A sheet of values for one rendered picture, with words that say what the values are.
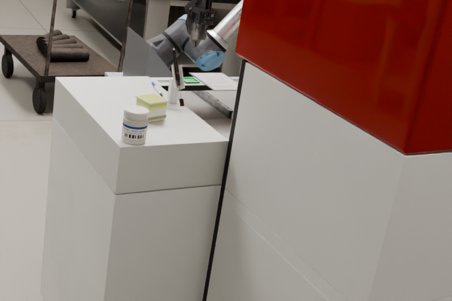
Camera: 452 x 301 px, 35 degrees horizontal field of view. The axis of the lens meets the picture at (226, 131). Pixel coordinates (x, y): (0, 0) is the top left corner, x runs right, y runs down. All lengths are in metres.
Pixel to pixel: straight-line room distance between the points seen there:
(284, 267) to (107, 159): 0.59
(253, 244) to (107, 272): 0.45
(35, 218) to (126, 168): 1.64
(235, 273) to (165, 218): 0.27
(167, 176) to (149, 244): 0.23
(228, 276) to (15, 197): 1.83
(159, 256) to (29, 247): 1.25
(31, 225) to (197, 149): 1.60
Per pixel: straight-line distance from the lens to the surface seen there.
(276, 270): 1.99
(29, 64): 5.00
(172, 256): 2.26
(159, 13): 5.44
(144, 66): 2.86
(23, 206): 3.73
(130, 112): 2.00
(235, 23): 2.95
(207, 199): 2.21
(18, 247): 3.39
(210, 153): 2.14
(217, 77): 2.79
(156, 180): 2.09
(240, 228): 2.12
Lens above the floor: 1.73
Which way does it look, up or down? 20 degrees down
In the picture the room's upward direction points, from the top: 9 degrees clockwise
